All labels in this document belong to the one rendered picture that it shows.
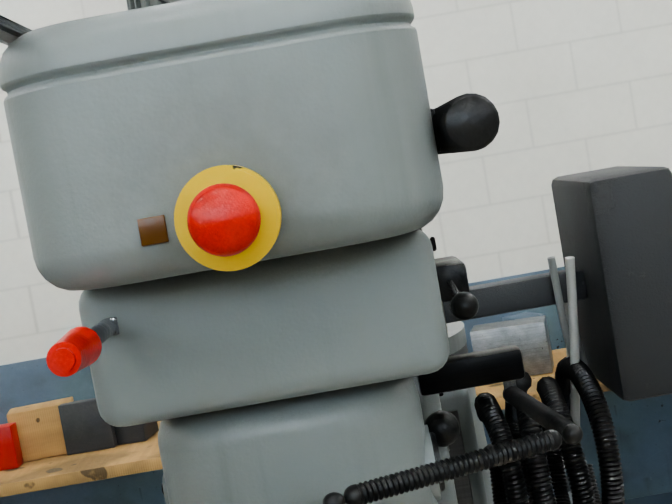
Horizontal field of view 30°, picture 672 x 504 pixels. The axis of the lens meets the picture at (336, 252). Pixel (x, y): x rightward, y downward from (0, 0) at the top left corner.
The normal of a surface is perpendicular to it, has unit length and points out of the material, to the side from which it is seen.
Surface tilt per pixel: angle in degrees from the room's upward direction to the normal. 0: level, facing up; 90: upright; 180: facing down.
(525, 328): 90
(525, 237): 90
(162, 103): 90
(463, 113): 90
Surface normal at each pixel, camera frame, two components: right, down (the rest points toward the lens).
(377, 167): 0.29, 0.02
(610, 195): 0.00, 0.07
